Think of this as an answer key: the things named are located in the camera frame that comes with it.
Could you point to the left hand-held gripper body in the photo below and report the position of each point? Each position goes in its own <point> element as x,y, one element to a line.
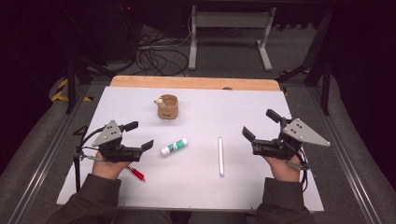
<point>109,135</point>

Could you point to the white table mat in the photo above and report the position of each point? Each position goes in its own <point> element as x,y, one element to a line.
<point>199,124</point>

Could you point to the person's right hand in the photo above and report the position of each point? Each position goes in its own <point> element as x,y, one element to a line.
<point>285,171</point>

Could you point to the yellow black hazard tape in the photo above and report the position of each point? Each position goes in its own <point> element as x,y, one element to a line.
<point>60,93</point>

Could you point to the red pen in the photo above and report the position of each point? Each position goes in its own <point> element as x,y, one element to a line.
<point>137,174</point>

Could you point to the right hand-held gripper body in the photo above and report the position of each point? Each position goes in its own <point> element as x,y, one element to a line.
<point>299,132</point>

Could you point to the white pen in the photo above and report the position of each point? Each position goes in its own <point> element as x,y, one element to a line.
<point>220,155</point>

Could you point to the black triangular bracket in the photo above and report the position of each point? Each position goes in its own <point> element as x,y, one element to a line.
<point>81,131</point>

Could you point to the desk with white metal frame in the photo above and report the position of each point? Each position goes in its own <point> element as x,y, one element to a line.
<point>230,20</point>

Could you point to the black metal stand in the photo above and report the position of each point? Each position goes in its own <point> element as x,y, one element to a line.
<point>71,84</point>
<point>325,84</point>

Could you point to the person's left hand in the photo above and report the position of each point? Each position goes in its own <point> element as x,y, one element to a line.
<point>107,170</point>

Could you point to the aluminium floor rail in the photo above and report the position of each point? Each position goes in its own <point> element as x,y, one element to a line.
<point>345,155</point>
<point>46,155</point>

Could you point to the white green glue stick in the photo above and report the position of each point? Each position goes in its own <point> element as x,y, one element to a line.
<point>174,147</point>

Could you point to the wooden pen holder cup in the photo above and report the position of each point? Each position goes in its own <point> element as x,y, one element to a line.
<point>168,111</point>

